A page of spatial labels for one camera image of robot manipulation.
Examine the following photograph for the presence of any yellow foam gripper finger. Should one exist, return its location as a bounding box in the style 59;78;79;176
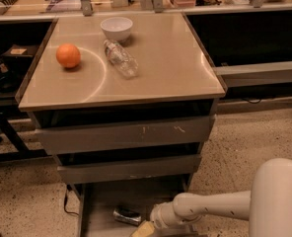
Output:
129;221;155;237

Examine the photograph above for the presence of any silver redbull can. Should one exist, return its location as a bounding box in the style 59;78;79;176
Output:
113;207;142;226

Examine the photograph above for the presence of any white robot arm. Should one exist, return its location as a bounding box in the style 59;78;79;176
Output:
129;158;292;237

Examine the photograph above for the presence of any grey bottom drawer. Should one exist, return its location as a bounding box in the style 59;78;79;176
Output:
77;175;188;237

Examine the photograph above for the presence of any grey drawer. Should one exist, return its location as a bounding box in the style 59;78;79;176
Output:
57;154;201;184
77;175;188;237
36;116;215;155

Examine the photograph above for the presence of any grey middle drawer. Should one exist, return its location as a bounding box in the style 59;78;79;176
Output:
57;154;201;184

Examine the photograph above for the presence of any grey top drawer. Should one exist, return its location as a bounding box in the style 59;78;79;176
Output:
36;116;215;155

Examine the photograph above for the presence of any grey drawer cabinet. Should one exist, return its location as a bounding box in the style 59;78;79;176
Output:
15;11;228;237

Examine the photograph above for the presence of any clear plastic water bottle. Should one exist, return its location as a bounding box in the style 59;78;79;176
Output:
104;39;138;79

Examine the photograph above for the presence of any orange fruit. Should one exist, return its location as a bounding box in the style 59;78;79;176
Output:
56;43;81;68

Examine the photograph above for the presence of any white bowl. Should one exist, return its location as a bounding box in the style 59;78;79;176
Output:
101;17;133;41

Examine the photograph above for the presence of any black box with label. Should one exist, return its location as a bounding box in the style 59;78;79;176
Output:
1;44;38;66

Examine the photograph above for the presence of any black cable on floor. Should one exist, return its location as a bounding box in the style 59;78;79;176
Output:
62;185;80;217

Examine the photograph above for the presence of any grey metal rail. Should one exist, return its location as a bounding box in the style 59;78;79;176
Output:
214;61;292;88

